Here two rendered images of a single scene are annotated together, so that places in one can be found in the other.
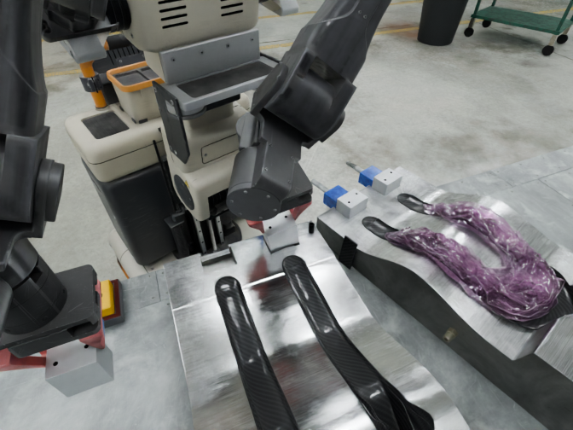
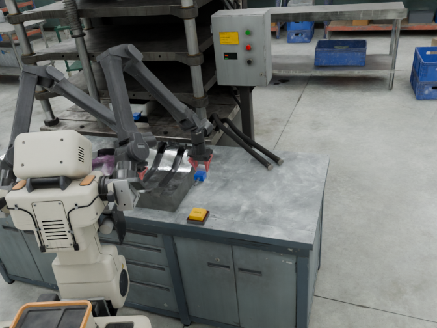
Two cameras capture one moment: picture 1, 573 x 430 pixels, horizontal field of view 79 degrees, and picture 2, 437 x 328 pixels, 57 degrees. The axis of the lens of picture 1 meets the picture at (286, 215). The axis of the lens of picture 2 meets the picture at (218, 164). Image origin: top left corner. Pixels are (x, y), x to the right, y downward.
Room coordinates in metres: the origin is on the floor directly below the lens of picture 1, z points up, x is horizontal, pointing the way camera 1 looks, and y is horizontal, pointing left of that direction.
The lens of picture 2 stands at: (1.22, 1.37, 1.90)
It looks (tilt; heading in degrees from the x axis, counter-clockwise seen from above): 31 degrees down; 224
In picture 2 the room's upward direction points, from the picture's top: 6 degrees counter-clockwise
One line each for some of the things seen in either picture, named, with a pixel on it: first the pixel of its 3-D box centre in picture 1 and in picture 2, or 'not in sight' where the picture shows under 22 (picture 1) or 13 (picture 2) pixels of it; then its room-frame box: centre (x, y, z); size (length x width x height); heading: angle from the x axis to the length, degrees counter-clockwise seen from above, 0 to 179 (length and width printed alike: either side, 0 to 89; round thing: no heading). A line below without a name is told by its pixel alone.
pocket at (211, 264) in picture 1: (219, 265); (157, 194); (0.35, 0.11, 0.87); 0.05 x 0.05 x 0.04; 22
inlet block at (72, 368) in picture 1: (82, 328); (199, 177); (0.21, 0.25, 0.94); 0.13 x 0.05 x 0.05; 22
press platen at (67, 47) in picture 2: not in sight; (138, 51); (-0.44, -0.89, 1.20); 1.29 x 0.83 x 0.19; 112
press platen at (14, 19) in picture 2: not in sight; (131, 13); (-0.43, -0.89, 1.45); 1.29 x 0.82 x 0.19; 112
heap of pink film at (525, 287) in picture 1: (477, 245); (99, 165); (0.37, -0.31, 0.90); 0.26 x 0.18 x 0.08; 40
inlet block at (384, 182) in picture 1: (368, 176); not in sight; (0.61, -0.18, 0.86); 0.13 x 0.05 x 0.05; 40
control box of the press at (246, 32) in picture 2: not in sight; (247, 131); (-0.57, -0.09, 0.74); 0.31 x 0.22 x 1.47; 112
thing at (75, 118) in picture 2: not in sight; (148, 110); (-0.43, -0.90, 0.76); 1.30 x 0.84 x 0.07; 112
